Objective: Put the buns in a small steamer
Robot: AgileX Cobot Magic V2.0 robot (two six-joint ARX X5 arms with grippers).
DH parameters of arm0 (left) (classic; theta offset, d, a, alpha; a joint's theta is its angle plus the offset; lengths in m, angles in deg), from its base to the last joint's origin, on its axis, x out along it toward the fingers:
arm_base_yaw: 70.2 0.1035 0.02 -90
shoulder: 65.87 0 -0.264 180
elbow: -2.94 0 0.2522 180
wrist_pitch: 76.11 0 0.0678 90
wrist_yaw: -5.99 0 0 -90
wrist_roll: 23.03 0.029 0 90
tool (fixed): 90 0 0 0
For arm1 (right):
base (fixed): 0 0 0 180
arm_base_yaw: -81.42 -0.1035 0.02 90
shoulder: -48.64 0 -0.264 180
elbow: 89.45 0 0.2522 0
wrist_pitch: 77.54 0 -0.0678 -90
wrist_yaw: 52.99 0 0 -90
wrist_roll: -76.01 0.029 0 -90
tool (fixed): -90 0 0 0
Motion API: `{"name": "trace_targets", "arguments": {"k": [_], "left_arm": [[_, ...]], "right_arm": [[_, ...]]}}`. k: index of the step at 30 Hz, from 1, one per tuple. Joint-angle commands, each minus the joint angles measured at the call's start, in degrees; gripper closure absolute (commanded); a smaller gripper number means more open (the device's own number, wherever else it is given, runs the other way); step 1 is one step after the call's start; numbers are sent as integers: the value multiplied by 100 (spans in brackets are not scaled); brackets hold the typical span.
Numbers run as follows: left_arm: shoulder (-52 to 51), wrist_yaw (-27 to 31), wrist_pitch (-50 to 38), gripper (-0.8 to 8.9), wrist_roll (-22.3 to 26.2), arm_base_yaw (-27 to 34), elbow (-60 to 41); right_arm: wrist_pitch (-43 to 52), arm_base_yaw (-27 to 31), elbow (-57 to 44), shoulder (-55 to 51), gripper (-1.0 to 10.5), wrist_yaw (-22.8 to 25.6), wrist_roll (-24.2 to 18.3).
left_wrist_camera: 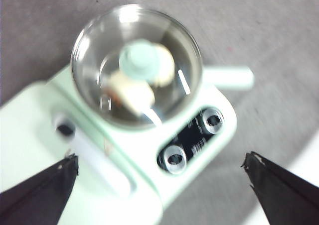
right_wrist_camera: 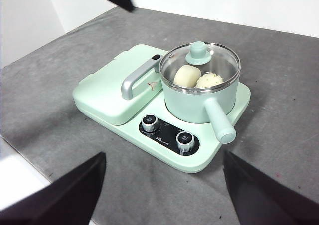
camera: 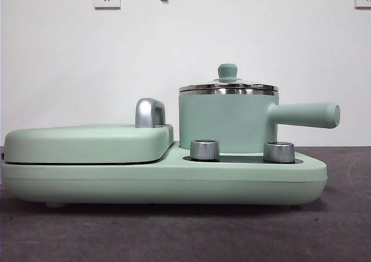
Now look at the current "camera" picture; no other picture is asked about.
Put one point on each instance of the green breakfast maker base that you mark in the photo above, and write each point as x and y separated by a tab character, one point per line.
174	181

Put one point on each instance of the chrome control knob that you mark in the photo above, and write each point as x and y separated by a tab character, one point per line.
279	152
204	149

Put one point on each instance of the green griddle cover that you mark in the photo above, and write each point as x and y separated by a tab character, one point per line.
87	143

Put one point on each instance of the glass pot lid green knob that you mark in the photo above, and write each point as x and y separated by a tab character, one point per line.
228	70

